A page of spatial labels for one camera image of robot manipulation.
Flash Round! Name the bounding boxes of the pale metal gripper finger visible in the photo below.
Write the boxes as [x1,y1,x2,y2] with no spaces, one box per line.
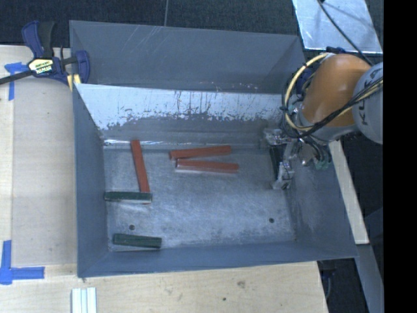
[272,161,296,190]
[263,128,288,147]

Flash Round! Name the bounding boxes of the red-brown flat block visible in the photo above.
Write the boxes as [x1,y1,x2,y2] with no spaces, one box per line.
[130,139,152,194]
[168,145,233,161]
[175,158,240,175]

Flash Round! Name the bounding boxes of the grey metal bin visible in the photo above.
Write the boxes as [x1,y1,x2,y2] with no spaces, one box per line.
[68,20,360,278]

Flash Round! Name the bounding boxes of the dark green flat block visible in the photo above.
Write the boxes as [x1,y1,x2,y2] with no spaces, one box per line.
[104,190,154,205]
[112,233,163,250]

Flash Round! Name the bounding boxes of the pale wood board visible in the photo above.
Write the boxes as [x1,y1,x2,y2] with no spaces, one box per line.
[10,76,79,269]

